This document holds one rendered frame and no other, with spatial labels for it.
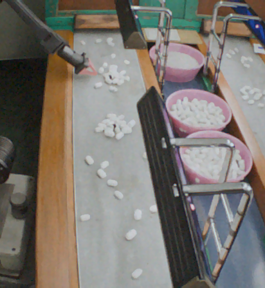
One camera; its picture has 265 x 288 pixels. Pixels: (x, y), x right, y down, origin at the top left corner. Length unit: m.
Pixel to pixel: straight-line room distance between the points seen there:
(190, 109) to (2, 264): 0.98
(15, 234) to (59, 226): 0.40
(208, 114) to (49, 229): 0.86
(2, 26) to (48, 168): 2.05
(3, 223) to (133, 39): 0.82
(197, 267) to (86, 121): 1.01
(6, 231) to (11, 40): 2.02
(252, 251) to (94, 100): 0.87
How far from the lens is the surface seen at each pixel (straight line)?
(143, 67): 2.01
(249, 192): 0.97
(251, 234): 1.47
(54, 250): 1.23
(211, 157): 1.60
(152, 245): 1.29
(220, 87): 1.96
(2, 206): 1.75
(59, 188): 1.39
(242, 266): 1.38
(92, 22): 2.29
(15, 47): 3.44
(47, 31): 1.85
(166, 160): 0.99
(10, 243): 1.62
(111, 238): 1.29
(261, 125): 1.84
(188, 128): 1.70
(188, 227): 0.85
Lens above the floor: 1.75
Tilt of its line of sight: 39 degrees down
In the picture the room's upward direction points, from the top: 6 degrees clockwise
